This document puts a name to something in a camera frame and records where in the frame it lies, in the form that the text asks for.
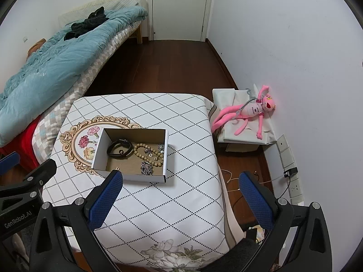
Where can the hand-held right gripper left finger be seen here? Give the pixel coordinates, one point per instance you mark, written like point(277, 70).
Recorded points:
point(105, 201)

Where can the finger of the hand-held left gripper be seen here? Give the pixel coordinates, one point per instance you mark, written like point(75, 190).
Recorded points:
point(8, 163)
point(39, 174)

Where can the small silver charm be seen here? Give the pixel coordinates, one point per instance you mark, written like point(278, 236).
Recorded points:
point(149, 151)

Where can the beige under cloth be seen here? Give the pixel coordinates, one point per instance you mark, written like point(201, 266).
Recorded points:
point(232, 218)

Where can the cardboard box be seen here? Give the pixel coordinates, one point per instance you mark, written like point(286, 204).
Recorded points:
point(127, 175)

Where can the grey wall switch panel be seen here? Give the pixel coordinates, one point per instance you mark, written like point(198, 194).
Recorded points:
point(286, 153)

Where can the brown pillow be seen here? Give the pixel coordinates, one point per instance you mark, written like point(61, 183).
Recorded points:
point(37, 46)

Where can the bed with blue duvet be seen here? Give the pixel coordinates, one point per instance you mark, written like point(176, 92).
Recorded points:
point(56, 62)

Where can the black charger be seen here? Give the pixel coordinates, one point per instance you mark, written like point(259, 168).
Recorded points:
point(290, 172)

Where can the white door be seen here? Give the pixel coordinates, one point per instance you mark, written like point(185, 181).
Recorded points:
point(181, 5)

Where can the black smart band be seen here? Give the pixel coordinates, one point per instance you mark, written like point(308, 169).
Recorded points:
point(112, 148)

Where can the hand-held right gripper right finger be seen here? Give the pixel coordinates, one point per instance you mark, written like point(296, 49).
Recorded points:
point(255, 201)

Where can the white wall socket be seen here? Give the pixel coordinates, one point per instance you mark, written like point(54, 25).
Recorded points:
point(296, 188)

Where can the red cloth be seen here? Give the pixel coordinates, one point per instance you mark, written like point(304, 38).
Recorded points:
point(19, 144)

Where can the black clothing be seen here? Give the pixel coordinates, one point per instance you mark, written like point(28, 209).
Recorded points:
point(85, 24)

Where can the pink plush toy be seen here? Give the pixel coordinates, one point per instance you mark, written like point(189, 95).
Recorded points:
point(249, 109)

